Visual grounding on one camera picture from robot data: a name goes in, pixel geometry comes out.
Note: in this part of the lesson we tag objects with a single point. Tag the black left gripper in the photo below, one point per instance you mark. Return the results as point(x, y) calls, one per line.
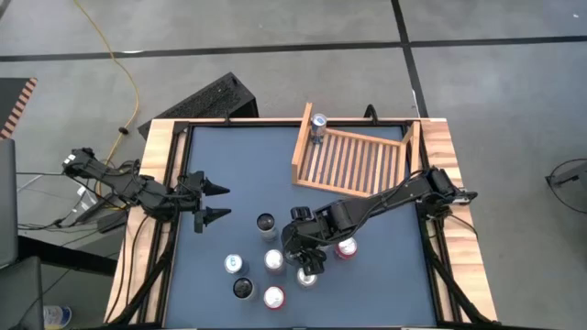
point(198, 197)

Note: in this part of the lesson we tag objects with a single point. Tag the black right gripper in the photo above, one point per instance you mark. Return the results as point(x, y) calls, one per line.
point(300, 231)

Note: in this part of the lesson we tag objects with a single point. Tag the silver Diet Coke can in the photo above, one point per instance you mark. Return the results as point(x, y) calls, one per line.
point(273, 259)
point(306, 279)

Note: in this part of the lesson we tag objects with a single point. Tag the red Fanta strawberry can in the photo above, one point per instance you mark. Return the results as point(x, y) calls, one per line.
point(346, 247)
point(273, 297)

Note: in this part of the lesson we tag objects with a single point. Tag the white Celsius peach can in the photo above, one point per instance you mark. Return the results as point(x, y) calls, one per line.
point(266, 222)
point(243, 288)

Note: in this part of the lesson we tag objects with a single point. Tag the blue silver energy drink can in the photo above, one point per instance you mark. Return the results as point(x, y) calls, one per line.
point(318, 121)
point(234, 264)

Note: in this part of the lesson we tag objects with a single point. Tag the wooden slatted shelf rack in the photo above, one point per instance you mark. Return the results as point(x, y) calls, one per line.
point(330, 188)

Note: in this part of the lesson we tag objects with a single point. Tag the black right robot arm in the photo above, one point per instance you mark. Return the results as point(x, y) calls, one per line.
point(390, 194)

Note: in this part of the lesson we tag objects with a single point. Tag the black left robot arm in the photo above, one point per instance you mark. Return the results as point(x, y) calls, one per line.
point(128, 185)

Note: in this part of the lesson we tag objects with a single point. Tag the blue table mat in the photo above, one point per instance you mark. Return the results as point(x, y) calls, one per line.
point(229, 156)

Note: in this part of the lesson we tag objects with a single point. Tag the black perforated box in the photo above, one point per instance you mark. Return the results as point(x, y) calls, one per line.
point(206, 98)

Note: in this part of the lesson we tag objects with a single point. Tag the black power adapter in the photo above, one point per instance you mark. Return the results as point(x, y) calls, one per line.
point(110, 222)

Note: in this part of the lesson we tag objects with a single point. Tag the white blue wipes tub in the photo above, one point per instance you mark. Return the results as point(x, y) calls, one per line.
point(57, 317)

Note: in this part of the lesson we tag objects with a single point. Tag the black orange striped floor mat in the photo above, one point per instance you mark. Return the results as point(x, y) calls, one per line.
point(11, 98)

